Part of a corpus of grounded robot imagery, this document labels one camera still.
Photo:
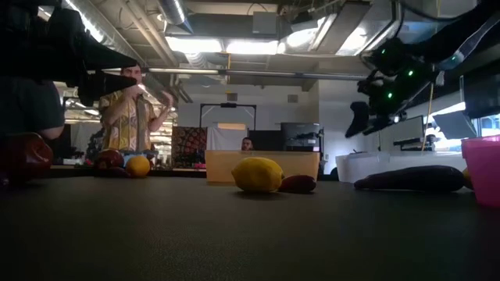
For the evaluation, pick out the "orange plastic basket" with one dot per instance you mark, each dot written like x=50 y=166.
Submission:
x=218 y=166

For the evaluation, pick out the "black computer monitor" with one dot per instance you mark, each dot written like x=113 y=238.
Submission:
x=265 y=140
x=301 y=134

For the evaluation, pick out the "white hanging cloth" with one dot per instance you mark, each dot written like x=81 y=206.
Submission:
x=224 y=140

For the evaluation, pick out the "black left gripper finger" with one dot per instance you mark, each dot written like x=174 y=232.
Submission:
x=103 y=87
x=103 y=54

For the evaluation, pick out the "black camera stand frame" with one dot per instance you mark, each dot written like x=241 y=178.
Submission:
x=228 y=105

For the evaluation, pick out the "patterned dark red cloth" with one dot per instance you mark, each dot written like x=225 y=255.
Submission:
x=189 y=144

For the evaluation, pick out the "yellow lemon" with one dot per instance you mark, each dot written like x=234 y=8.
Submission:
x=467 y=178
x=258 y=175

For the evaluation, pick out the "pink plastic basket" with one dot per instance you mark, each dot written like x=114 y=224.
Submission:
x=482 y=171

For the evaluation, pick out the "large dark monitor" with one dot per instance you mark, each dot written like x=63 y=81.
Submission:
x=482 y=97

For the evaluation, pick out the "tilted grey laptop screen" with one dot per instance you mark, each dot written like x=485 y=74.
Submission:
x=455 y=125

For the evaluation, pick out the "grey computer monitor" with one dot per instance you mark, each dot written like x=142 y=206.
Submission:
x=410 y=130

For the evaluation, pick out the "orange citrus fruit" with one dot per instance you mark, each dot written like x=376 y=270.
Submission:
x=137 y=167

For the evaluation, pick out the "horizontal grey ceiling pipe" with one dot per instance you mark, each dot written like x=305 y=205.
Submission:
x=254 y=73

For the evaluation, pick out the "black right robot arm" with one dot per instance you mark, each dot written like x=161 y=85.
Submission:
x=449 y=35

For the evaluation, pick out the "long dark purple eggplant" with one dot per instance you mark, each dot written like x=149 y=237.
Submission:
x=414 y=178

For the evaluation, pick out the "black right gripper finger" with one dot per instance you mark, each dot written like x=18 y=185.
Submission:
x=357 y=117
x=379 y=125

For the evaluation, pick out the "round silver air duct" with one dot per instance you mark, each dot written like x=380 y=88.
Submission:
x=173 y=11

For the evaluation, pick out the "person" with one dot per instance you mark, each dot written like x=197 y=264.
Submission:
x=247 y=144
x=125 y=121
x=27 y=105

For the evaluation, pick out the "long ribbed silver duct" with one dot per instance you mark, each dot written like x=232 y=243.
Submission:
x=93 y=29

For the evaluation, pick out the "white plastic basket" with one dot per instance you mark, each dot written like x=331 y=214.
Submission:
x=390 y=166

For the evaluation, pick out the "large dark red apple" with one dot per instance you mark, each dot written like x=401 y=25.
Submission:
x=23 y=156

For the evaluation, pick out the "bright ceiling light panel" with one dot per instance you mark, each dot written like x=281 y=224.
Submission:
x=195 y=45

